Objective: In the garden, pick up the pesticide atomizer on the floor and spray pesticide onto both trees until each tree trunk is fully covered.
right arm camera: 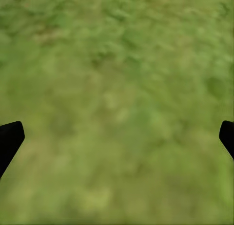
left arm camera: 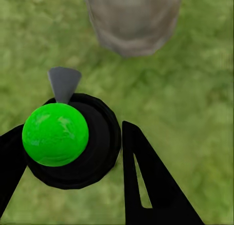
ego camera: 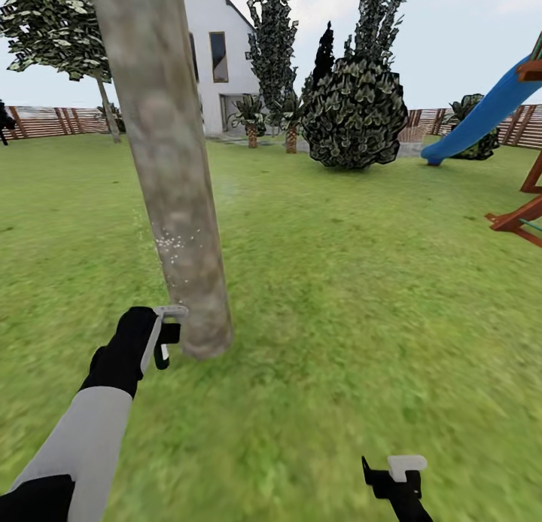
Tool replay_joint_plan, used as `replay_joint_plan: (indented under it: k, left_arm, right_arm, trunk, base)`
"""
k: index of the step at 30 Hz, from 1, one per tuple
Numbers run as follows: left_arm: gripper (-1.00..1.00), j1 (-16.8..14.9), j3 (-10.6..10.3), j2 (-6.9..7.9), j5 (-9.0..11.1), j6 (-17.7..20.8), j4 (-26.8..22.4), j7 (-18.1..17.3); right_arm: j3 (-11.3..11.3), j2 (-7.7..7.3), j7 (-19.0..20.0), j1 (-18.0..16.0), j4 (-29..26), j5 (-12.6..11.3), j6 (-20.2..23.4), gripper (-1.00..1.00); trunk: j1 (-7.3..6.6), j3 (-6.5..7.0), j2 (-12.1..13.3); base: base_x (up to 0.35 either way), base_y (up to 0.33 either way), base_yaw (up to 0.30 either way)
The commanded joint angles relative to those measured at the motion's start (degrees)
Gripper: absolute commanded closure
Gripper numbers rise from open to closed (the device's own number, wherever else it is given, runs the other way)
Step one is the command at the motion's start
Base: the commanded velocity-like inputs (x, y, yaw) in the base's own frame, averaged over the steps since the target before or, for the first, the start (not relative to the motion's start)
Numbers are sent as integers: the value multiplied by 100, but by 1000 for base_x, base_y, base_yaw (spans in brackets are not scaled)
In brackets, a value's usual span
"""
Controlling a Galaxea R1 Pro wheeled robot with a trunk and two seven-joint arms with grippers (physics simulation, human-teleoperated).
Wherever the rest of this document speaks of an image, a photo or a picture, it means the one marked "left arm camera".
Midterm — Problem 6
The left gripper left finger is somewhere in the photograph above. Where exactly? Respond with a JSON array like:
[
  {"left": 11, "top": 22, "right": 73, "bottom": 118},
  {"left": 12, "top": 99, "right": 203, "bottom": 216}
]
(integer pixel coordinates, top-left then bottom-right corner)
[{"left": 0, "top": 125, "right": 27, "bottom": 216}]

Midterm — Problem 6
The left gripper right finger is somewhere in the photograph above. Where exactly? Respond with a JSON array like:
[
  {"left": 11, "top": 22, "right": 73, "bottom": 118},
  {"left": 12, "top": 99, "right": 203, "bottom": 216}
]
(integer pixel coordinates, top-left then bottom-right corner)
[{"left": 121, "top": 121, "right": 204, "bottom": 225}]

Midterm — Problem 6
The pesticide atomizer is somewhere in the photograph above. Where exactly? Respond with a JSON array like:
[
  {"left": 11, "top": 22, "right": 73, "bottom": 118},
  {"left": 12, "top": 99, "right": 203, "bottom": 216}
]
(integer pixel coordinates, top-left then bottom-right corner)
[{"left": 22, "top": 67, "right": 122, "bottom": 189}]

